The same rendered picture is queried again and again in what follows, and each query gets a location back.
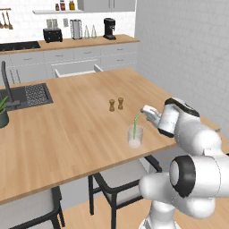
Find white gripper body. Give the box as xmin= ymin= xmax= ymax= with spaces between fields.
xmin=140 ymin=104 xmax=163 ymax=127

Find green bent straw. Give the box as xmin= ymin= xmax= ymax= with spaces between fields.
xmin=132 ymin=112 xmax=142 ymax=141

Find clear glass cup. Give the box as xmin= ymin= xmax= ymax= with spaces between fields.
xmin=127 ymin=123 xmax=144 ymax=149

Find white open drawer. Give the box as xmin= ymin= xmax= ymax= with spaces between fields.
xmin=53 ymin=64 xmax=104 ymax=80

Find grey run of cupboards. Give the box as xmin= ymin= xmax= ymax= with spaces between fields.
xmin=0 ymin=42 xmax=139 ymax=86

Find black chair with grey seat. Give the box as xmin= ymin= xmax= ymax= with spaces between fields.
xmin=88 ymin=154 xmax=164 ymax=229
xmin=0 ymin=185 xmax=66 ymax=229

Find black coffee machine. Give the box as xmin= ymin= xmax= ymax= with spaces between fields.
xmin=102 ymin=17 xmax=117 ymax=41

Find dark grey sink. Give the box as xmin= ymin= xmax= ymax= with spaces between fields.
xmin=0 ymin=82 xmax=55 ymax=113

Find black toaster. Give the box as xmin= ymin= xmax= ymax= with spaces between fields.
xmin=42 ymin=27 xmax=64 ymax=44

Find black tap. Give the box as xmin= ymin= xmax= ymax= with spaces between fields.
xmin=0 ymin=61 xmax=21 ymax=110

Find green plant in dark pot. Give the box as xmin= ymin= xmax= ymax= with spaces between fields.
xmin=0 ymin=95 xmax=10 ymax=130

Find black hob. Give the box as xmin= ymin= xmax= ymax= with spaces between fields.
xmin=0 ymin=40 xmax=41 ymax=53

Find wooden hanging spoon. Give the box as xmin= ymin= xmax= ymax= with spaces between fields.
xmin=6 ymin=11 xmax=14 ymax=30
xmin=2 ymin=12 xmax=9 ymax=30

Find grey wall cupboards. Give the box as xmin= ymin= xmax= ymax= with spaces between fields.
xmin=77 ymin=0 xmax=137 ymax=13

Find white wall shelf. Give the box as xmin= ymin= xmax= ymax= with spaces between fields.
xmin=31 ymin=8 xmax=85 ymax=15

